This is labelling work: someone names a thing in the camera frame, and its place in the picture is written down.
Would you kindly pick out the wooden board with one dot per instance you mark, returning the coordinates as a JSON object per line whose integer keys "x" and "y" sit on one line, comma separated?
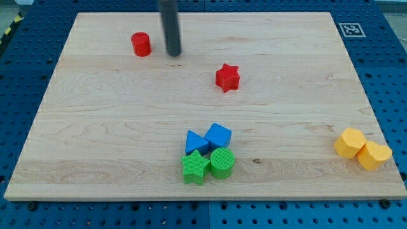
{"x": 112, "y": 126}

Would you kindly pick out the yellow heart block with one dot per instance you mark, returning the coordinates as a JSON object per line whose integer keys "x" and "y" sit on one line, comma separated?
{"x": 372, "y": 155}

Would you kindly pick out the green cylinder block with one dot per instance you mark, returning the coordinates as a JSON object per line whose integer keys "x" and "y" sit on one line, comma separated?
{"x": 222, "y": 163}

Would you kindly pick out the red star block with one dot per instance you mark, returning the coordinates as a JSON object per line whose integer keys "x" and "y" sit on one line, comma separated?
{"x": 228, "y": 78}

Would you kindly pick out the blue triangle block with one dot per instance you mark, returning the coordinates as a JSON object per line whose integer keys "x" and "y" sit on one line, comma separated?
{"x": 196, "y": 142}

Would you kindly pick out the yellow hexagon block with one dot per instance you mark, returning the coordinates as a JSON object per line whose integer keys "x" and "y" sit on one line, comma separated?
{"x": 350, "y": 142}

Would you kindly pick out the red cylinder block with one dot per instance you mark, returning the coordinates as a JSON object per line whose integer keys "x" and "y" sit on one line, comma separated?
{"x": 141, "y": 44}

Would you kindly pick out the green star block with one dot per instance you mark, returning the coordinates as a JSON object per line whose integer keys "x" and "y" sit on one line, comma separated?
{"x": 195, "y": 168}

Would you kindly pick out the white fiducial marker tag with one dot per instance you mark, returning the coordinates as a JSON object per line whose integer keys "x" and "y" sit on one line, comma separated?
{"x": 352, "y": 30}

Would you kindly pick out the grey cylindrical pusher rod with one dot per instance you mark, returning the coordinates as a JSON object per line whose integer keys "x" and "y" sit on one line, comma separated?
{"x": 170, "y": 24}

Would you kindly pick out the blue cube block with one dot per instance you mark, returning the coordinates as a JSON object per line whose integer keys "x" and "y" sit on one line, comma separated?
{"x": 218, "y": 136}

